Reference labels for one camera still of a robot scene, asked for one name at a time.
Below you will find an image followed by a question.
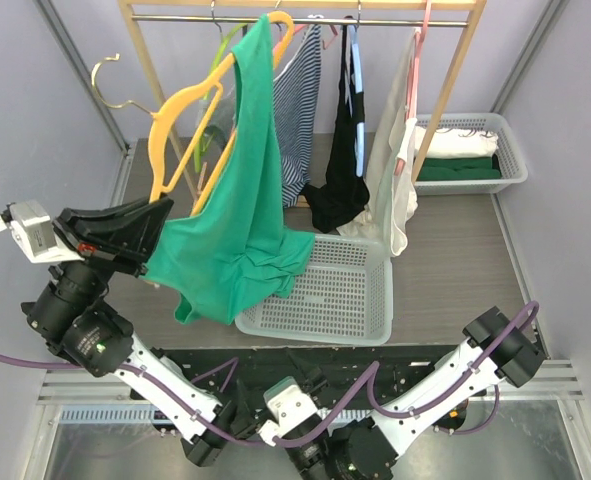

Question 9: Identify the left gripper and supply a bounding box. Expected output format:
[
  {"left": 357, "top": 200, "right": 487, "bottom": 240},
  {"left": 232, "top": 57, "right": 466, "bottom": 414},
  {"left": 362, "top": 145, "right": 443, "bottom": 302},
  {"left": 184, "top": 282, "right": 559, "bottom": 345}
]
[{"left": 27, "top": 192, "right": 172, "bottom": 340}]

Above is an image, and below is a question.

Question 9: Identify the green tank top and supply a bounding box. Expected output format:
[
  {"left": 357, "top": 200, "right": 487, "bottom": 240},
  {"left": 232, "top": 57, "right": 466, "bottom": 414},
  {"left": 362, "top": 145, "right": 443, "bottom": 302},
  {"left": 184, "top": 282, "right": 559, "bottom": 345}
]
[{"left": 146, "top": 16, "right": 315, "bottom": 325}]

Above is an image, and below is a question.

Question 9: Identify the yellow hanger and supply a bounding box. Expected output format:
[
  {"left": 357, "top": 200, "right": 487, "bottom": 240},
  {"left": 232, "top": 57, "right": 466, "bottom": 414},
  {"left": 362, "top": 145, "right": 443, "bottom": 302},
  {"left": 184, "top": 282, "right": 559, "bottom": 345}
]
[{"left": 90, "top": 10, "right": 296, "bottom": 217}]

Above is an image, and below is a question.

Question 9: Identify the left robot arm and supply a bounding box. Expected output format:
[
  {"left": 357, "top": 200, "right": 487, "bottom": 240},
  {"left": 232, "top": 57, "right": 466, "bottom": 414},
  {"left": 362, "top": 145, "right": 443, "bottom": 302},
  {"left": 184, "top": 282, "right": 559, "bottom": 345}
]
[{"left": 9, "top": 197, "right": 246, "bottom": 466}]

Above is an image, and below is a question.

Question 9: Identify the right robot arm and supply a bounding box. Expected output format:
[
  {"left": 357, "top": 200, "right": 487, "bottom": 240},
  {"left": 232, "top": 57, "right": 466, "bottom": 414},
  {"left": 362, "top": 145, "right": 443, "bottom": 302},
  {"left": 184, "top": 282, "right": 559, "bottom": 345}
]
[{"left": 273, "top": 301, "right": 545, "bottom": 479}]

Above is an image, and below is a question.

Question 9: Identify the lime green hanger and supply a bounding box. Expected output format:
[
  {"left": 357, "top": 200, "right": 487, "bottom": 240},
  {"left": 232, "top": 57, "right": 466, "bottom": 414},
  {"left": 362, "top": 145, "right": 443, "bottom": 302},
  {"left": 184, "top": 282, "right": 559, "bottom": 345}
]
[{"left": 193, "top": 20, "right": 256, "bottom": 171}]

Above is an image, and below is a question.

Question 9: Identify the grey tank top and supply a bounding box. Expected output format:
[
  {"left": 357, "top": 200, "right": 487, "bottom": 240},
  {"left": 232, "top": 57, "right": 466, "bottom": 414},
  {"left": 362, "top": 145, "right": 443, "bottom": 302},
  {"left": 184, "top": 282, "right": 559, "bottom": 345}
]
[{"left": 209, "top": 87, "right": 237, "bottom": 142}]

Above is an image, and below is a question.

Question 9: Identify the black tank top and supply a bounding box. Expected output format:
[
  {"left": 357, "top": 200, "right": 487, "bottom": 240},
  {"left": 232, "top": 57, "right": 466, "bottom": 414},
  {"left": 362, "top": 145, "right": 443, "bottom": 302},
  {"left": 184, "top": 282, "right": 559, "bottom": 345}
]
[{"left": 303, "top": 25, "right": 370, "bottom": 233}]

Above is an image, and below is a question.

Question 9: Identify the white tank top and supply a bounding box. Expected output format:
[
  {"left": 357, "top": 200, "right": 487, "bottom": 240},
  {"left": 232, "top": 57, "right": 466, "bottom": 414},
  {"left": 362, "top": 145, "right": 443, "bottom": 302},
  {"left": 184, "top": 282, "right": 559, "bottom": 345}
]
[{"left": 337, "top": 32, "right": 419, "bottom": 257}]

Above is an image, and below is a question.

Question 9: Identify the blue striped tank top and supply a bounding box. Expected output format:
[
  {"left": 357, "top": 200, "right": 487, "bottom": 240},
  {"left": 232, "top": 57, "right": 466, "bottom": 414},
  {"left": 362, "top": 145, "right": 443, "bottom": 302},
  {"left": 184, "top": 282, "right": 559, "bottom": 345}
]
[{"left": 274, "top": 25, "right": 322, "bottom": 208}]

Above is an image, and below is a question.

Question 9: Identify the light blue hanger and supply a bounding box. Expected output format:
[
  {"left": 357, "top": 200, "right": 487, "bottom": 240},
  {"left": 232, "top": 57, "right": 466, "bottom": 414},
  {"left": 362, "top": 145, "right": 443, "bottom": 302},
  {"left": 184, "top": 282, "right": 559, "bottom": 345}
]
[{"left": 346, "top": 25, "right": 366, "bottom": 177}]

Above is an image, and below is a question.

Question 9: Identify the light pink hanger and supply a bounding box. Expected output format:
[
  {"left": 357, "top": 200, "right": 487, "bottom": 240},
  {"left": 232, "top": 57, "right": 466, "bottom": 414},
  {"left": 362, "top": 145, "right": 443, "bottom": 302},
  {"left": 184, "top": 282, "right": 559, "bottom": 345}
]
[{"left": 393, "top": 0, "right": 434, "bottom": 176}]

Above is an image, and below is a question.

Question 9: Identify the white empty basket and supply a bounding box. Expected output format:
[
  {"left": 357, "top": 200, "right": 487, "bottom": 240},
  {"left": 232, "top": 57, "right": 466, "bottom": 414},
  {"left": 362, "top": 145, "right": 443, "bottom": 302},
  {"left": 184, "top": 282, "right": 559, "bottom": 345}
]
[{"left": 235, "top": 234, "right": 393, "bottom": 346}]

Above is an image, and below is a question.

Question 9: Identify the folded green cloth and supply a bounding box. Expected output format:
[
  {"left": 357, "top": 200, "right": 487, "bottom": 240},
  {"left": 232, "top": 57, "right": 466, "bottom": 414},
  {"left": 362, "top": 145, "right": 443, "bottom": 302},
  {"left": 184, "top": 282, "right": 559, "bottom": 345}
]
[{"left": 418, "top": 157, "right": 502, "bottom": 182}]

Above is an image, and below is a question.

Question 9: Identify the folded white cloth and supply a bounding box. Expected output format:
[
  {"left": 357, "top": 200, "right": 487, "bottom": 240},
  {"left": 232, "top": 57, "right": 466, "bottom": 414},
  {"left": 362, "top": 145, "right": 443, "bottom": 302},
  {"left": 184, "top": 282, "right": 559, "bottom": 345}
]
[{"left": 426, "top": 128, "right": 499, "bottom": 158}]

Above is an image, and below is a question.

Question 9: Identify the white basket with clothes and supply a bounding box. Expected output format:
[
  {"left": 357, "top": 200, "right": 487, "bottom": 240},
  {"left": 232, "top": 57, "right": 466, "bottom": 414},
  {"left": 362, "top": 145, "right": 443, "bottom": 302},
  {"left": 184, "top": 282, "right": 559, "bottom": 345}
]
[{"left": 416, "top": 113, "right": 528, "bottom": 195}]

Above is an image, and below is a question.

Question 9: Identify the wooden clothes rack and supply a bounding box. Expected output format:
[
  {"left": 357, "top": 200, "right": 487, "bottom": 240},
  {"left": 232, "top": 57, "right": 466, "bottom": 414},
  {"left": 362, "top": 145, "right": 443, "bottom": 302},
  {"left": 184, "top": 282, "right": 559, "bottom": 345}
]
[{"left": 109, "top": 0, "right": 486, "bottom": 215}]

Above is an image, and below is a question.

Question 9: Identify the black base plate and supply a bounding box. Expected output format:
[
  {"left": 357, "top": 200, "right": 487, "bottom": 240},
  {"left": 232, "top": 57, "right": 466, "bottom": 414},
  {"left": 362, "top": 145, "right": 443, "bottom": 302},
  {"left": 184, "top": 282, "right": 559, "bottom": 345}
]
[{"left": 153, "top": 345, "right": 455, "bottom": 410}]

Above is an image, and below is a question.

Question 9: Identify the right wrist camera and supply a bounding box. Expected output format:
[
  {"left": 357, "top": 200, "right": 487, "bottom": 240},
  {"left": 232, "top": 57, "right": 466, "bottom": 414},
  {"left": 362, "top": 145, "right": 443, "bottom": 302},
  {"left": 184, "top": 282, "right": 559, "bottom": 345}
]
[{"left": 258, "top": 376, "right": 327, "bottom": 449}]

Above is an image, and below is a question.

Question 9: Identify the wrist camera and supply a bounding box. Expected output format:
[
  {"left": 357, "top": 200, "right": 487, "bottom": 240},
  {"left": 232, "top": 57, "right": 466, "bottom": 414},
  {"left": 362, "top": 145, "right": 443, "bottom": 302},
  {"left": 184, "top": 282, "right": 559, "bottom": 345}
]
[
  {"left": 258, "top": 376, "right": 327, "bottom": 449},
  {"left": 7, "top": 200, "right": 82, "bottom": 264}
]

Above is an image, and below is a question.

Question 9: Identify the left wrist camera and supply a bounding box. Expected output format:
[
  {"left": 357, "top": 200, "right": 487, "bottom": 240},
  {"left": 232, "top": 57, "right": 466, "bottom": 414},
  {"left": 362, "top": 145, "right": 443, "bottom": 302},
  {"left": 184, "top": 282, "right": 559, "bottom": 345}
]
[{"left": 7, "top": 200, "right": 82, "bottom": 264}]

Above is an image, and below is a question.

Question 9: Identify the white slotted cable duct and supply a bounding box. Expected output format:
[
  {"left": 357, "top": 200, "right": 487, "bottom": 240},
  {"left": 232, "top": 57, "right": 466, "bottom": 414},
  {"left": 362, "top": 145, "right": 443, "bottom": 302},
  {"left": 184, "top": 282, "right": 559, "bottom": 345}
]
[{"left": 59, "top": 404, "right": 171, "bottom": 425}]

